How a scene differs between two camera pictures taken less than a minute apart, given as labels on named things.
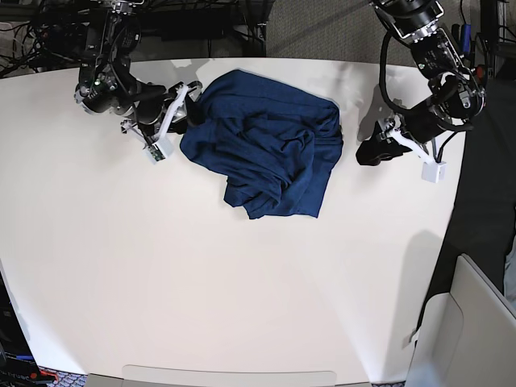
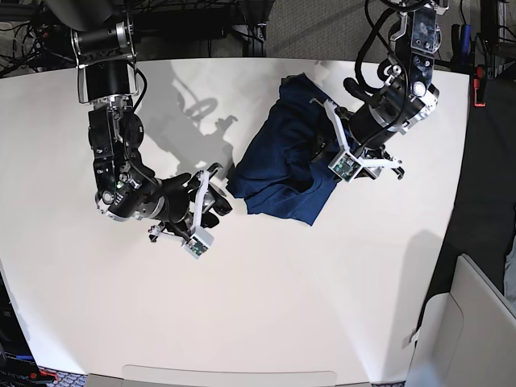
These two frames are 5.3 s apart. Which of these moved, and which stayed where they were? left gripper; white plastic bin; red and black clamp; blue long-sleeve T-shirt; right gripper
Moved: blue long-sleeve T-shirt; right gripper; left gripper
Stayed: red and black clamp; white plastic bin
